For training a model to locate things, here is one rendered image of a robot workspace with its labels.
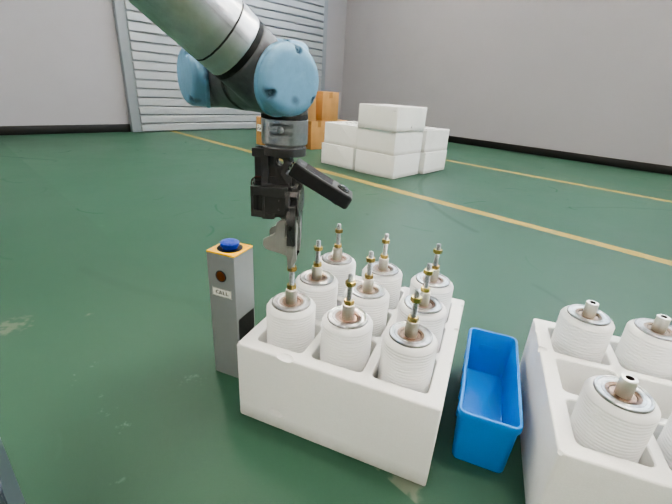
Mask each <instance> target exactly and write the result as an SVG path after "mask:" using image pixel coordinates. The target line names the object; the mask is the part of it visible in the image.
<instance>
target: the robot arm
mask: <svg viewBox="0 0 672 504"><path fill-rule="evenodd" d="M128 1H129V2H130V3H131V4H132V5H133V6H134V7H136V8H137V9H138V10H139V11H140V12H141V13H143V14H144V15H145V16H146V17H147V18H148V19H150V20H151V21H152V22H153V23H154V24H155V25H156V26H158V27H159V28H160V29H161V30H162V31H163V32H165V33H166V34H167V35H168V36H169V37H170V38H172V39H173V40H174V41H175V42H176V43H177V44H178V45H180V46H181V47H182V49H181V50H180V52H179V55H178V59H177V78H178V84H179V88H180V91H181V94H182V96H183V98H184V99H185V101H186V102H187V103H189V104H190V105H193V106H205V107H207V108H211V107H227V108H233V109H239V110H245V111H253V112H259V113H261V117H262V118H261V138H262V143H263V144H265V145H256V146H255V147H252V156H255V176H254V177H253V178H252V179H251V186H250V197H251V216H254V217H262V219H275V217H280V218H281V220H279V221H278V222H277V223H276V226H273V227H271V228H270V231H269V232H270V236H267V237H265V238H264V239H263V246H264V247H265V248H266V249H268V250H271V251H274V252H277V253H280V254H283V255H285V256H286V257H287V266H288V269H291V268H292V267H293V265H294V264H295V262H296V260H297V255H298V254H299V252H300V244H301V230H302V215H303V206H304V185H305V186H307V187H308V188H310V189H312V190H313V191H315V192H316V193H318V194H320V195H321V196H323V197H325V198H326V199H328V200H329V201H331V202H332V203H333V204H335V205H337V206H339V207H341V208H342V209H346V208H347V207H348V206H349V204H350V203H351V201H352V191H351V190H349V189H348V188H347V187H346V186H345V185H342V184H339V183H338V182H336V181H335V180H333V179H332V178H330V177H328V176H327V175H325V174H324V173H322V172H320V171H319V170H317V169H316V168H314V167H313V166H311V165H309V164H308V163H306V162H305V161H303V160H301V159H300V158H299V159H297V161H296V162H293V161H294V159H293V158H298V157H304V156H306V147H305V145H307V143H308V108H309V107H310V106H311V104H312V103H313V102H314V99H315V97H316V94H317V91H318V85H319V76H318V70H317V66H316V64H315V61H314V59H313V58H312V56H311V55H310V53H309V49H308V47H307V45H306V44H305V43H303V42H301V41H297V40H290V39H278V38H275V36H274V35H273V34H272V33H271V32H270V31H269V30H268V29H267V28H266V26H265V25H264V24H263V23H262V22H261V21H260V20H259V19H258V17H257V16H256V15H255V14H254V13H253V12H252V11H251V10H250V8H249V7H248V6H247V5H246V4H245V3H244V2H243V1H242V0H128ZM279 158H280V159H282V160H283V162H284V163H281V162H280V161H279ZM292 163H293V164H294V165H293V167H292ZM290 167H291V170H290ZM254 178H255V180H254ZM252 180H253V184H252ZM255 185H257V186H255Z"/></svg>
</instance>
